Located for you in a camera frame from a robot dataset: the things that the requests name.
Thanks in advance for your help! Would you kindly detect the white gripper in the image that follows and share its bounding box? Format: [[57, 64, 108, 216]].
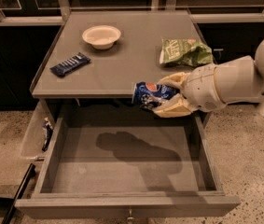
[[153, 63, 225, 118]]

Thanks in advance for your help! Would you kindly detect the blue pepsi can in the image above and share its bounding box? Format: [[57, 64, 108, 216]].
[[132, 82, 179, 110]]

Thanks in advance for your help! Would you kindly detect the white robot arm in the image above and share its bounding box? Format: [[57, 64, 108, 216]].
[[153, 39, 264, 118]]

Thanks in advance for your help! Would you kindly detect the grey cabinet counter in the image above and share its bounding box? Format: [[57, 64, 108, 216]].
[[31, 10, 203, 106]]

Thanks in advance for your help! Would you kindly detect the open grey top drawer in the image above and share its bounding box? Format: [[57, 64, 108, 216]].
[[16, 105, 240, 219]]

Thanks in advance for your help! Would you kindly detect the green chip bag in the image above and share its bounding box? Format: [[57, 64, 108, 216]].
[[160, 38, 214, 67]]

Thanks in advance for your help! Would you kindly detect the white paper bowl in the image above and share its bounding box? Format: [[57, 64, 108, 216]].
[[82, 25, 121, 50]]

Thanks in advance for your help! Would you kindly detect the blue snack bar wrapper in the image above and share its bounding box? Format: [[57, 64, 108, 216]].
[[50, 52, 90, 77]]

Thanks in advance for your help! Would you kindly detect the blue item in bin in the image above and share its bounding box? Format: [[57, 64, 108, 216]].
[[42, 118, 53, 152]]

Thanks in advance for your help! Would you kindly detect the black bar on floor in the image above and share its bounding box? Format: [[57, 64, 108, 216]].
[[1, 163, 35, 224]]

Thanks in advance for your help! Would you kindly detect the metal drawer handle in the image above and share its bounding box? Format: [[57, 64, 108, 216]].
[[126, 209, 135, 224]]

